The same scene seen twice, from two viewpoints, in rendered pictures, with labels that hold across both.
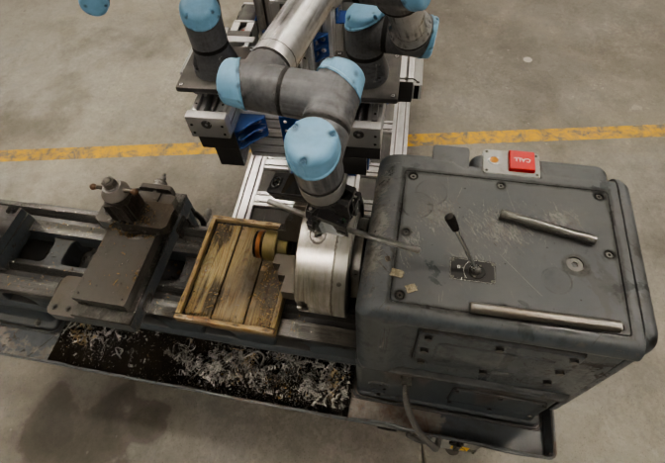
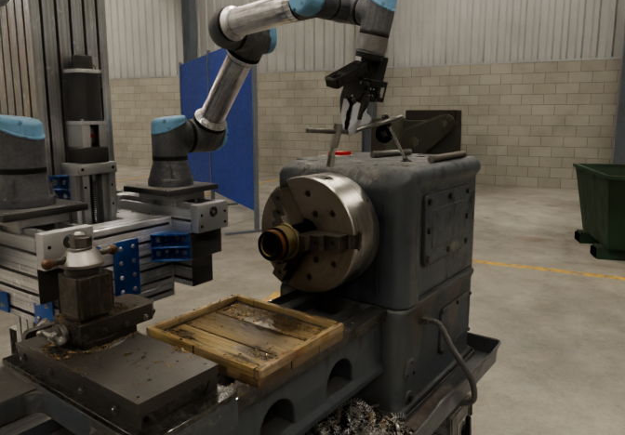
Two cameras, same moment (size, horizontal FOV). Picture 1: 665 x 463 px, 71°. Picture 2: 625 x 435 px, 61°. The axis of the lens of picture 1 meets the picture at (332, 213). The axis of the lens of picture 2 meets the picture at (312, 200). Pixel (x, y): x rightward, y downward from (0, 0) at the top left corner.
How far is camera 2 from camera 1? 1.54 m
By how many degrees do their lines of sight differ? 70
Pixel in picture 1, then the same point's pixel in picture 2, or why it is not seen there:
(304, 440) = not seen: outside the picture
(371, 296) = (399, 170)
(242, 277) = (253, 334)
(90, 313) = (173, 422)
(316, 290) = (361, 211)
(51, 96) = not seen: outside the picture
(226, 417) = not seen: outside the picture
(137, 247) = (134, 345)
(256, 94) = not seen: outside the picture
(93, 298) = (169, 385)
